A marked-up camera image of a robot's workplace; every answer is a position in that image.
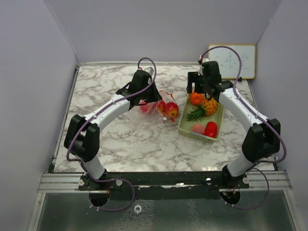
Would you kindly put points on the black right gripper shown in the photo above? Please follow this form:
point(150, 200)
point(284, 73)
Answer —
point(194, 77)

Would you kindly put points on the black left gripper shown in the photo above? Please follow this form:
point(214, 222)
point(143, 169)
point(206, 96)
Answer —
point(156, 95)

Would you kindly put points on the orange fruit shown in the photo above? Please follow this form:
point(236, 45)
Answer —
point(196, 98)

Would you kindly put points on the clear orange-zipper zip bag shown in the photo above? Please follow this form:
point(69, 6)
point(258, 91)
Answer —
point(167, 97)

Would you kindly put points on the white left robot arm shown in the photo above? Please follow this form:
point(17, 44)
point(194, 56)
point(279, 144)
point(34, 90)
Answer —
point(82, 139)

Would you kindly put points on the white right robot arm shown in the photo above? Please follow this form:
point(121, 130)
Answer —
point(262, 134)

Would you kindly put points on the toy pineapple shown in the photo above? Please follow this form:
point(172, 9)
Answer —
point(205, 109)

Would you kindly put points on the red bell pepper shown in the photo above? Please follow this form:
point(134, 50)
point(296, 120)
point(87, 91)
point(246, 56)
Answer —
point(211, 129)

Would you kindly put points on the pink peach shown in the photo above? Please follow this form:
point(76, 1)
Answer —
point(198, 128)

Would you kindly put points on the pale green plastic basket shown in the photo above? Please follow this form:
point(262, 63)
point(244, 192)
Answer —
point(185, 126)

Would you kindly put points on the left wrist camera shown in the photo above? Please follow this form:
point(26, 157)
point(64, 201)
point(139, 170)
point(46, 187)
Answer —
point(149, 70)

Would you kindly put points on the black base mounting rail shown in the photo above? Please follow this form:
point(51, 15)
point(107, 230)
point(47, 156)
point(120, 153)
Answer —
point(122, 186)

